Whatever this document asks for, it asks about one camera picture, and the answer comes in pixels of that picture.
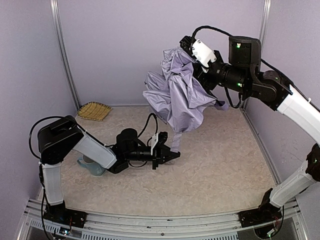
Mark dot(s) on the yellow woven mat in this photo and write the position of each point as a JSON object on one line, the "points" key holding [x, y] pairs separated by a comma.
{"points": [[94, 111]]}

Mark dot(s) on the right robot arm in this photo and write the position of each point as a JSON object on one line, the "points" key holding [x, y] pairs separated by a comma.
{"points": [[242, 74]]}

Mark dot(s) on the lilac folding umbrella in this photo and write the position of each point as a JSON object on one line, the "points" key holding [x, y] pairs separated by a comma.
{"points": [[176, 97]]}

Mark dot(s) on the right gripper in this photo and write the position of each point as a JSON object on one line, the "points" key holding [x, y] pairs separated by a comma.
{"points": [[203, 72]]}

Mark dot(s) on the left aluminium corner post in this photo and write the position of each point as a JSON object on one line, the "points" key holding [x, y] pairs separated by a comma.
{"points": [[63, 53]]}

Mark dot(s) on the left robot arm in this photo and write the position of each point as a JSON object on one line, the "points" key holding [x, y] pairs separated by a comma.
{"points": [[57, 139]]}

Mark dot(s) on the aluminium corner post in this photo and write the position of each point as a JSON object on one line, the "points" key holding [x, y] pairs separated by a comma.
{"points": [[255, 85], [63, 53]]}

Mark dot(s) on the light blue mug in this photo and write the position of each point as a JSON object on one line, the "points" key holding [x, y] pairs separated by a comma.
{"points": [[93, 167]]}

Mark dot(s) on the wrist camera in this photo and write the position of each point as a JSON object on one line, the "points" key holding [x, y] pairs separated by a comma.
{"points": [[153, 142], [198, 50]]}

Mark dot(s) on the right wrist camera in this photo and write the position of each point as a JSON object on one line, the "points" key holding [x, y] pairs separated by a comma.
{"points": [[198, 50]]}

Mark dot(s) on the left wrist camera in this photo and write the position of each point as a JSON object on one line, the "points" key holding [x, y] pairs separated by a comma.
{"points": [[153, 142]]}

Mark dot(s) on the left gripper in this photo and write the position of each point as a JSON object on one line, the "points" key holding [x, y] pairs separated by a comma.
{"points": [[157, 155]]}

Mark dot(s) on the right aluminium corner post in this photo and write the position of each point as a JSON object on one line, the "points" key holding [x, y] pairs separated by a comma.
{"points": [[255, 85]]}

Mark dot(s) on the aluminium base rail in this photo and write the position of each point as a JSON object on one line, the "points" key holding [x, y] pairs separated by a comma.
{"points": [[38, 224]]}

